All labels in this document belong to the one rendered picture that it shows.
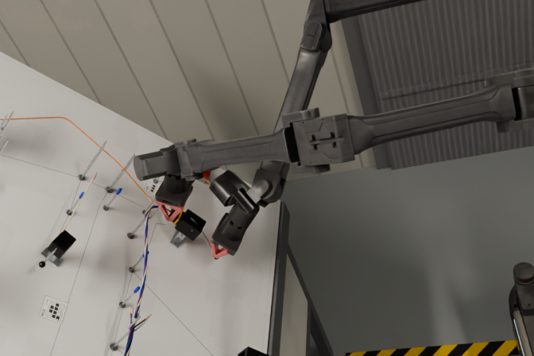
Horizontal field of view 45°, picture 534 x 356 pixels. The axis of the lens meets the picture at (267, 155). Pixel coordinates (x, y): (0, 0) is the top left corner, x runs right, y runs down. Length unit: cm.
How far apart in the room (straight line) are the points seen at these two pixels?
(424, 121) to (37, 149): 94
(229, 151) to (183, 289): 46
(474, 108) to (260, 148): 37
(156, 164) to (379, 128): 55
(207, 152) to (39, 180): 45
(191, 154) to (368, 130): 45
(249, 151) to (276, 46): 162
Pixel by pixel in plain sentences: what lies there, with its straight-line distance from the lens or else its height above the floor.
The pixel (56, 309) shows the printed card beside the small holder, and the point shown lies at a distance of 142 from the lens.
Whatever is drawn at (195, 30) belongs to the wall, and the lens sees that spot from 277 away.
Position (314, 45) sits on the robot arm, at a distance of 150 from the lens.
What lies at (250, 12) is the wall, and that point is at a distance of 270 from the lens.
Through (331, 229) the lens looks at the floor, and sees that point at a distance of 299.
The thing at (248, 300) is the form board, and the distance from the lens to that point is 167.
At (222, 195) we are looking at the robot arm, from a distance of 150.
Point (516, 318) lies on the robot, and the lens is 235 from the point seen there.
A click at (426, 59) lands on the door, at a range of 280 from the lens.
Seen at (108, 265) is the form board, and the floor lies 121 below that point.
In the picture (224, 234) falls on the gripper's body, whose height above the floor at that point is 113.
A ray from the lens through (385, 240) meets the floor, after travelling 289.
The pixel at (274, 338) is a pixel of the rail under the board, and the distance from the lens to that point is 167.
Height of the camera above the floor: 221
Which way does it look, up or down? 40 degrees down
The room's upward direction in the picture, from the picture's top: 21 degrees counter-clockwise
